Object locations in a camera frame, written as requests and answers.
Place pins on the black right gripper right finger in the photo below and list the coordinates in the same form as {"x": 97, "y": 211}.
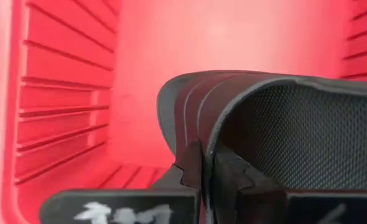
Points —
{"x": 295, "y": 208}

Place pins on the black slide sandal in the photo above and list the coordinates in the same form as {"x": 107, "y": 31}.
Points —
{"x": 295, "y": 130}

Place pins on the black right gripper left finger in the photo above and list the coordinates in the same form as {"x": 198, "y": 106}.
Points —
{"x": 171, "y": 205}

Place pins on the red plastic bin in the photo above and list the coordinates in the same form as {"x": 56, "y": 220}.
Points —
{"x": 202, "y": 37}

